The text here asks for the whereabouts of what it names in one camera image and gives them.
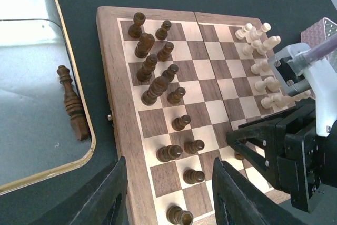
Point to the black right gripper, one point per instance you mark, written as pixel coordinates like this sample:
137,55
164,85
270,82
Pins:
306,163

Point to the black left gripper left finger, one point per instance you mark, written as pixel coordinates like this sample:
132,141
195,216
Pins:
101,201

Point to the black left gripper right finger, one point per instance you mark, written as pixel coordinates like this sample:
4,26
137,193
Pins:
238,201

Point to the dark pawn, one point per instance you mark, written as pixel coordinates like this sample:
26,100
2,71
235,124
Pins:
192,176
162,32
170,72
175,96
164,54
180,123
193,147

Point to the dark rook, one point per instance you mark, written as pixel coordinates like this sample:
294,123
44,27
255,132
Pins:
176,215
135,30

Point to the dark queen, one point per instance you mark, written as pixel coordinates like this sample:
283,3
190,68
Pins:
73,105

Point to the dark king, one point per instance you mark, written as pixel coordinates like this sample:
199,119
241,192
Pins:
156,89

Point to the dark bishop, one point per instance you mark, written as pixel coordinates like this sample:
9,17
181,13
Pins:
148,66

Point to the wooden chess board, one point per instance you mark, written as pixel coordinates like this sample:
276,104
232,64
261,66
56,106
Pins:
220,96

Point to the white pawn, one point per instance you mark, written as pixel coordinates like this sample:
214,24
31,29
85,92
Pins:
267,102
241,33
257,68
248,49
262,85

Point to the white queen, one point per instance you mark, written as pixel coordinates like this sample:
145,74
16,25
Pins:
273,85

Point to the white king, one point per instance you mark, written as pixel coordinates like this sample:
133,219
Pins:
282,101

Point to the yellow metal tin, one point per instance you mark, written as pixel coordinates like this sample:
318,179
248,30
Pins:
37,140

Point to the white knight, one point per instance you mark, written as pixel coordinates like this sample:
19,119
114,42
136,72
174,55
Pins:
268,44

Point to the white pawn far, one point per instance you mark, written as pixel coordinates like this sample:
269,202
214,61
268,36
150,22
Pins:
241,33

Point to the white rook far corner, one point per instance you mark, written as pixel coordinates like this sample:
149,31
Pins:
255,34

